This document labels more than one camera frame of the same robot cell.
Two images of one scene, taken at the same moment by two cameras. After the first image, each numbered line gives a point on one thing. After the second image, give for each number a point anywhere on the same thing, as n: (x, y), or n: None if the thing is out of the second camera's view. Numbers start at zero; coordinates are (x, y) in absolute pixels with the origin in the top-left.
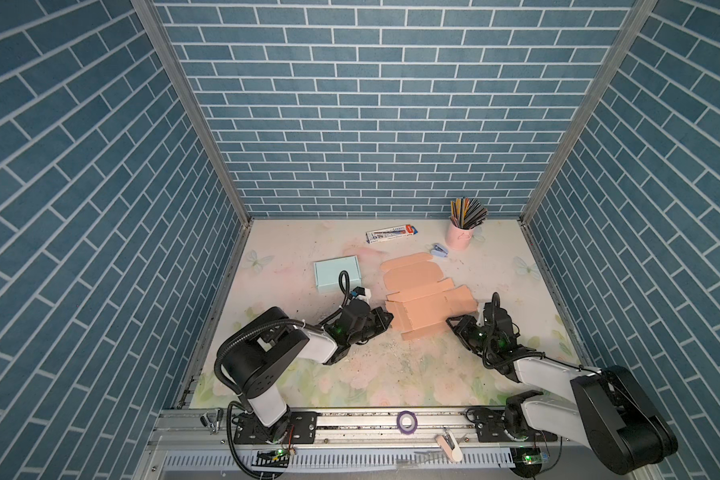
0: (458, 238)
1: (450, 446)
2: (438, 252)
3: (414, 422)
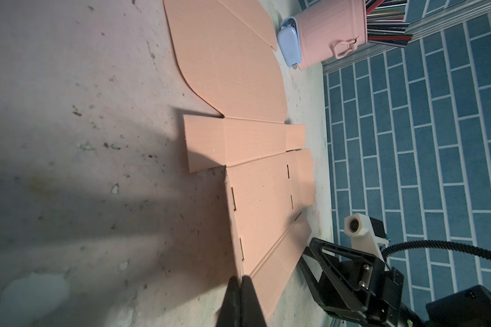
0: (331, 28)
1: None
2: (289, 41)
3: None
